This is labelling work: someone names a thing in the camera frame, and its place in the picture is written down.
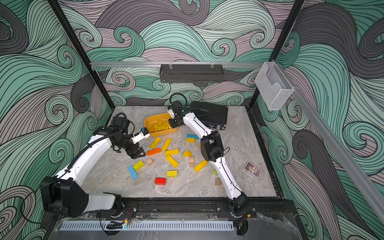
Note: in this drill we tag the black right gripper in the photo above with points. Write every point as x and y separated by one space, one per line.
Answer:
173 125

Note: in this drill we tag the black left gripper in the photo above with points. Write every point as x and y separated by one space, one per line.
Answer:
137 154

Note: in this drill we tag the diagonal yellow long block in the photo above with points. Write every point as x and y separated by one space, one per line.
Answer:
172 161

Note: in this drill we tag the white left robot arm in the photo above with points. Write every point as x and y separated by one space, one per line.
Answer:
63 194

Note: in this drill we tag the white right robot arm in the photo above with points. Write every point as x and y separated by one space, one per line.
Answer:
212 150

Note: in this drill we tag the yellow green block left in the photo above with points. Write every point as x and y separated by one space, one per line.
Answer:
138 165

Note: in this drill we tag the orange plastic tub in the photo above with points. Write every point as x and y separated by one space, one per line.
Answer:
159 125

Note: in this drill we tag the natural wood cube left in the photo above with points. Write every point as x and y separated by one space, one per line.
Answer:
150 162

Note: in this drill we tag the natural wood cube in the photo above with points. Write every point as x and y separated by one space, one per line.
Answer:
218 182
150 162

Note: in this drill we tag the yellow block under teal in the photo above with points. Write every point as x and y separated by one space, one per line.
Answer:
190 140

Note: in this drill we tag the orange rectangular block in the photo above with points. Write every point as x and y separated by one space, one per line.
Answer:
154 151

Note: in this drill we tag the blue long block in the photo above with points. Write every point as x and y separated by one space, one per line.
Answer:
133 172

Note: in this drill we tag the black electronics box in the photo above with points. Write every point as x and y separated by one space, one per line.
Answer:
211 115

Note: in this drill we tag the natural wood long block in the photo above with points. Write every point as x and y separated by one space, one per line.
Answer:
192 161

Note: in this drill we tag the playing card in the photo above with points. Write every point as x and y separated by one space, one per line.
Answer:
252 169

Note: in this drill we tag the black wall tray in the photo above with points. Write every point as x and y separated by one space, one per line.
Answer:
177 73

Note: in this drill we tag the white cable duct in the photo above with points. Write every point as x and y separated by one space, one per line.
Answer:
217 226

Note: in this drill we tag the clear plastic wall holder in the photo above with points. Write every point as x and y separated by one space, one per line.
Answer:
274 85

